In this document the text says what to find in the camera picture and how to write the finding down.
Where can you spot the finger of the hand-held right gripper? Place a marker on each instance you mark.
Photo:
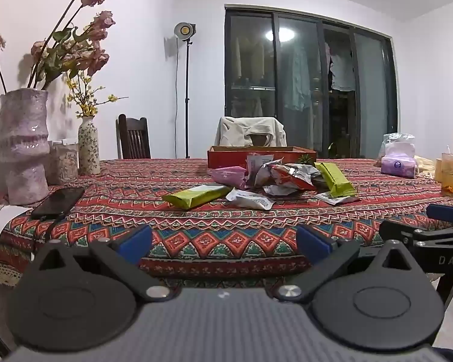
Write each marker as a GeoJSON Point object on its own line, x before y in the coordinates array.
{"type": "Point", "coordinates": [404, 233]}
{"type": "Point", "coordinates": [449, 213]}

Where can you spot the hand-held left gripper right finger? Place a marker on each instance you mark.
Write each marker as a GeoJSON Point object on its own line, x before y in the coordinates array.
{"type": "Point", "coordinates": [313, 245]}

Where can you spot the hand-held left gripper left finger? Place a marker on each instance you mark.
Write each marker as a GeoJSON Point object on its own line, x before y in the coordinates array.
{"type": "Point", "coordinates": [136, 243]}

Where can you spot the white snack packet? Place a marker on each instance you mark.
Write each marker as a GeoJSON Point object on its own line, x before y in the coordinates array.
{"type": "Point", "coordinates": [336, 198]}
{"type": "Point", "coordinates": [279, 190]}
{"type": "Point", "coordinates": [249, 199]}
{"type": "Point", "coordinates": [257, 167]}

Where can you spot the green snack packet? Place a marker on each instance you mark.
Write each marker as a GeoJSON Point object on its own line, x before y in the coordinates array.
{"type": "Point", "coordinates": [194, 197]}
{"type": "Point", "coordinates": [334, 179]}

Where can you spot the red snack packet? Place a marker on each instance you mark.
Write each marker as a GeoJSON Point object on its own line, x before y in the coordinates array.
{"type": "Point", "coordinates": [287, 179]}

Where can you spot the silver snack packet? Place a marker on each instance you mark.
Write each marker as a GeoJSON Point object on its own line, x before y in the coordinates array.
{"type": "Point", "coordinates": [305, 171]}

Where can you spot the pink snack packet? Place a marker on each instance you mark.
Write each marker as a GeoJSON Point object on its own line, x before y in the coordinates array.
{"type": "Point", "coordinates": [228, 176]}

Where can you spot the red cardboard box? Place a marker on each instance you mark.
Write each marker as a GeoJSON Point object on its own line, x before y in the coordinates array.
{"type": "Point", "coordinates": [226, 157]}

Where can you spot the glass cup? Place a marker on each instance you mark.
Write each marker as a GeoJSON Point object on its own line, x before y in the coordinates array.
{"type": "Point", "coordinates": [451, 173]}

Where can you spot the pale yellow bag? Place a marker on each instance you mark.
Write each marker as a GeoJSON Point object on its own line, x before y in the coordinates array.
{"type": "Point", "coordinates": [424, 166]}

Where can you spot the purple tissue pack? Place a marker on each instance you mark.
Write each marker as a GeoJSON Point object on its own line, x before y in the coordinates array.
{"type": "Point", "coordinates": [398, 164]}

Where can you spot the black smartphone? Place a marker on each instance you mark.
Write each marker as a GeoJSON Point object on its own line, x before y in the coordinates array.
{"type": "Point", "coordinates": [58, 201]}

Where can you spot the clear plastic bag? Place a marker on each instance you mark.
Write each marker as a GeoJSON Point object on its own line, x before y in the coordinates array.
{"type": "Point", "coordinates": [398, 137]}

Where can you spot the dark wooden chair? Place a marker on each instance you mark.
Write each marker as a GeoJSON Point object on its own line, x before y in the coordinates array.
{"type": "Point", "coordinates": [259, 139]}
{"type": "Point", "coordinates": [134, 139]}

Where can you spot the glass storage jar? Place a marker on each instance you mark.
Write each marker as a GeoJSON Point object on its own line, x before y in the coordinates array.
{"type": "Point", "coordinates": [68, 162]}

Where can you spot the small floral vase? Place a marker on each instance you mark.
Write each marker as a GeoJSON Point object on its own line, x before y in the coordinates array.
{"type": "Point", "coordinates": [88, 147]}

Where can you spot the white paper sheet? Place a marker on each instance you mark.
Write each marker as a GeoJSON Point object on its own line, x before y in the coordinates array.
{"type": "Point", "coordinates": [0, 226]}

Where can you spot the beige jacket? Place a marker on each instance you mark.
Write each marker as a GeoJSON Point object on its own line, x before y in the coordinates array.
{"type": "Point", "coordinates": [236, 132]}

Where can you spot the sliding glass door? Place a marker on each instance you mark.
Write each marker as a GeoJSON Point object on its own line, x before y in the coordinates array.
{"type": "Point", "coordinates": [370, 83]}

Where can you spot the large pink ceramic vase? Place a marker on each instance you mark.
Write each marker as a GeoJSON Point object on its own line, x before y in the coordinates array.
{"type": "Point", "coordinates": [22, 139]}

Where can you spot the yellow flower sprigs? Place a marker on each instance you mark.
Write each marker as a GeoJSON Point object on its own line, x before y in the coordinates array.
{"type": "Point", "coordinates": [85, 98]}

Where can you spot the studio light on stand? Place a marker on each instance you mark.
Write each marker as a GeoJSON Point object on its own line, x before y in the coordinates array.
{"type": "Point", "coordinates": [187, 83]}

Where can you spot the hanging pale green garment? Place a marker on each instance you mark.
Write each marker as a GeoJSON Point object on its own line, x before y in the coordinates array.
{"type": "Point", "coordinates": [298, 75]}

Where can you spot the hanging white garment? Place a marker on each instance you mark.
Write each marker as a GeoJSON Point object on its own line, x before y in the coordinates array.
{"type": "Point", "coordinates": [341, 68]}

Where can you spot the dried pink roses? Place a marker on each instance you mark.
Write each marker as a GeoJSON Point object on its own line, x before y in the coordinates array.
{"type": "Point", "coordinates": [79, 45]}

